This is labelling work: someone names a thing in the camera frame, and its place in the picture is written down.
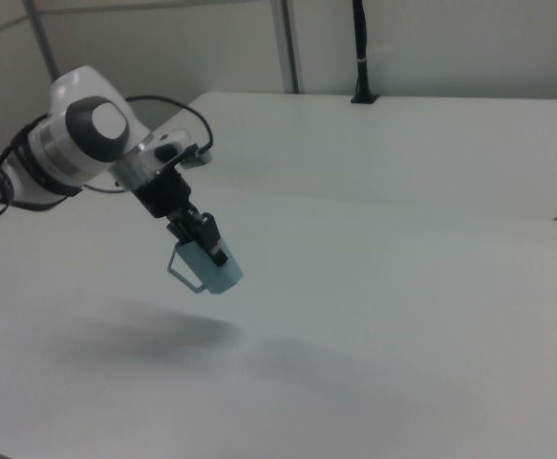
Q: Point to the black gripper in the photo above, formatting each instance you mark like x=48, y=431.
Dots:
x=164, y=196

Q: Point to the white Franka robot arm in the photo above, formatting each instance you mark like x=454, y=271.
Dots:
x=75, y=138

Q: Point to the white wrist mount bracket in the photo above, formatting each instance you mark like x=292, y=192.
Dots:
x=175, y=141

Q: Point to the grey metal frame post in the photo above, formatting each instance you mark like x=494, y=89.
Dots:
x=287, y=43

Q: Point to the black camera pole with clamp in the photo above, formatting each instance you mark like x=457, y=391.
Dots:
x=362, y=48

